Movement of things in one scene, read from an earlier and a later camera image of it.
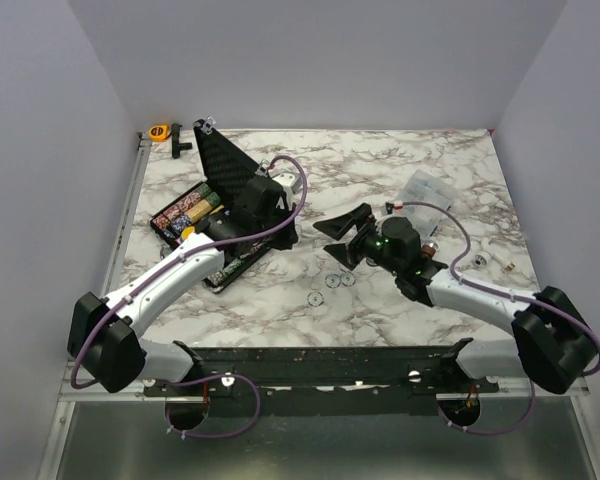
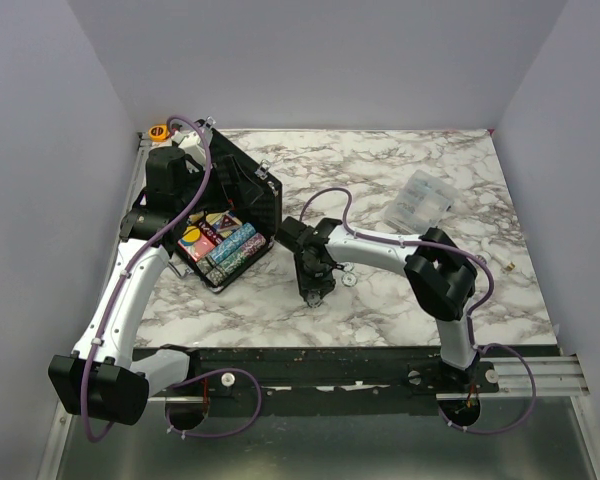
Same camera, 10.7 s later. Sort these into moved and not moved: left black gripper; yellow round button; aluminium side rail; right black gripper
Moved: left black gripper; right black gripper
Not moved: aluminium side rail; yellow round button
